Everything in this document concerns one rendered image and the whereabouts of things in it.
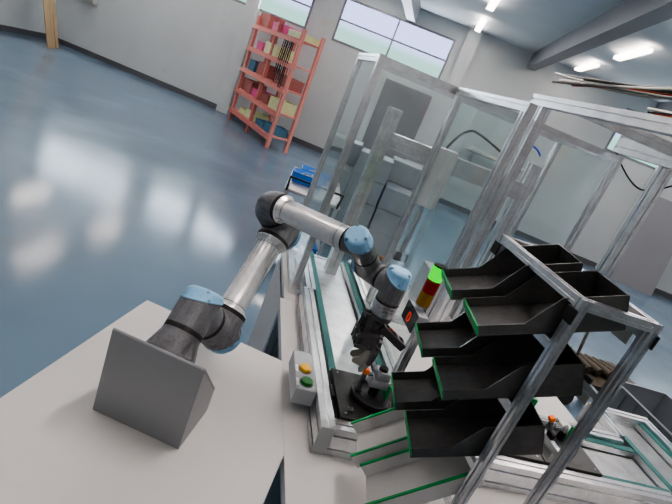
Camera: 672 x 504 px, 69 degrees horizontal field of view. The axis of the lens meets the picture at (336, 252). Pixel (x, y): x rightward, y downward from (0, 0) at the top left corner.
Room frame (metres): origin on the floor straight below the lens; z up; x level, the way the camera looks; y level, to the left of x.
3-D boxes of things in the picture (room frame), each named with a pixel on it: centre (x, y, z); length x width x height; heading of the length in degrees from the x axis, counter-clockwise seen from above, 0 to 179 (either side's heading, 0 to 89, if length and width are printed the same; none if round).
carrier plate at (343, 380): (1.37, -0.28, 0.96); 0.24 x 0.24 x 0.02; 15
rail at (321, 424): (1.59, -0.06, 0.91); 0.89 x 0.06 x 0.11; 15
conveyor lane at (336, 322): (1.66, -0.23, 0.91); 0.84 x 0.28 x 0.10; 15
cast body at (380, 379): (1.37, -0.29, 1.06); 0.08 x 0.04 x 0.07; 105
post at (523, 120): (1.59, -0.38, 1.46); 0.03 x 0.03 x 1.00; 15
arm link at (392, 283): (1.34, -0.19, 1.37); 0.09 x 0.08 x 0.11; 53
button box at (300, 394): (1.39, -0.05, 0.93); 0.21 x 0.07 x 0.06; 15
